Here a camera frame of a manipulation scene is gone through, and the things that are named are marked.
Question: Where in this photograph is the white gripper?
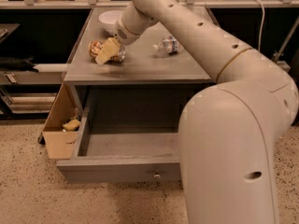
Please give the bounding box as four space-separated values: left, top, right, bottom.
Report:
95 19 140 65

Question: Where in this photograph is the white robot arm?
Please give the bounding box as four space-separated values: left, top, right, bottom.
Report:
96 0 298 224

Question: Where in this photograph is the open grey top drawer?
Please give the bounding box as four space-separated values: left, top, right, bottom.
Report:
57 89 193 183

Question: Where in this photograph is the white ceramic bowl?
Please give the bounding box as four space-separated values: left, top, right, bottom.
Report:
98 10 122 35

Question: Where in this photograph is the grey cabinet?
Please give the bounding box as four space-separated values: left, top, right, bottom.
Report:
63 5 219 115

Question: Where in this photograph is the clear plastic water bottle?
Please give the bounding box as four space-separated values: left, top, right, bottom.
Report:
153 35 183 55

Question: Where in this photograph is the black cloth on shelf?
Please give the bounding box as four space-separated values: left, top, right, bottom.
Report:
0 57 38 73

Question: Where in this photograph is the yellow sponge in box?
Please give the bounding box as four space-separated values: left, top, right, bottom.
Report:
63 119 80 132

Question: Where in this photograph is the cardboard box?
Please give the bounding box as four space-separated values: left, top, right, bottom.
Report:
42 84 79 160

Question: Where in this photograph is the white cable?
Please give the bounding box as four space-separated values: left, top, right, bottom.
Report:
251 0 266 53

